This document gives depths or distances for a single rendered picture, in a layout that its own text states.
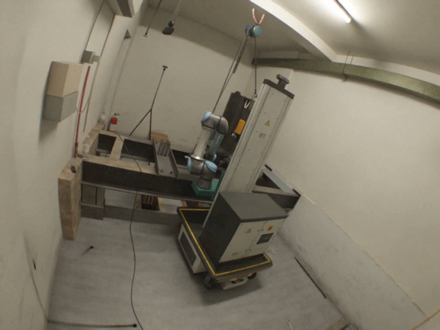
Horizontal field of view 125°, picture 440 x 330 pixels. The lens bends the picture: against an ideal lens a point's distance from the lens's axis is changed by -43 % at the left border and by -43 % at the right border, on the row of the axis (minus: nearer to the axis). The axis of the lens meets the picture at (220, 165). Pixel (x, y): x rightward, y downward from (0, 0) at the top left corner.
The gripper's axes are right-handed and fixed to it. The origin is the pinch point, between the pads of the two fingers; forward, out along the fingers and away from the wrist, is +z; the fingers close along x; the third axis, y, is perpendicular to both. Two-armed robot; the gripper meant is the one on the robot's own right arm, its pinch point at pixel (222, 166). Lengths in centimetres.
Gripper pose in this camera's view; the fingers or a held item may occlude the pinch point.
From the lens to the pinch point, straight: 240.7
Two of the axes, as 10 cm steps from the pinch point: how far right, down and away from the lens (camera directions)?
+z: -6.3, 6.0, 4.9
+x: 7.0, 1.7, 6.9
